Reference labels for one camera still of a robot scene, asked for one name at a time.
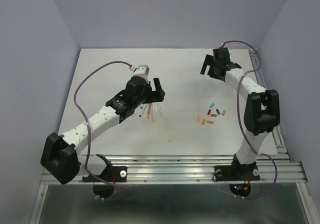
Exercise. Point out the aluminium rail frame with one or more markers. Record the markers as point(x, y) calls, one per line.
point(181, 189)

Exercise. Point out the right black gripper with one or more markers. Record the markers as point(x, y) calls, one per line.
point(209, 61)

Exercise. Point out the red capped marker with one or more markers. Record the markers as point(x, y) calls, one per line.
point(142, 111)

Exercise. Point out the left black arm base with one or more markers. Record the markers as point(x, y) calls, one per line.
point(103, 168)

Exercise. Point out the orange highlighter pen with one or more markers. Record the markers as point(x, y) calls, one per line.
point(149, 111)

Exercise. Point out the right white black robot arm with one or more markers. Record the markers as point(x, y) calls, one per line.
point(252, 141)

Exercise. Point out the right side aluminium rail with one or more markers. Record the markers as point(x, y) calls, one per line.
point(267, 104)

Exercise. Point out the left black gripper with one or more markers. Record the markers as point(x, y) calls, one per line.
point(157, 95)

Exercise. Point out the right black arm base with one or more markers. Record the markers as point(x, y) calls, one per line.
point(236, 172)

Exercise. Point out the yellow capped marker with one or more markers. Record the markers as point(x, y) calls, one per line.
point(160, 109)

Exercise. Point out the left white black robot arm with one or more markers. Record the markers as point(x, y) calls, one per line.
point(60, 153)

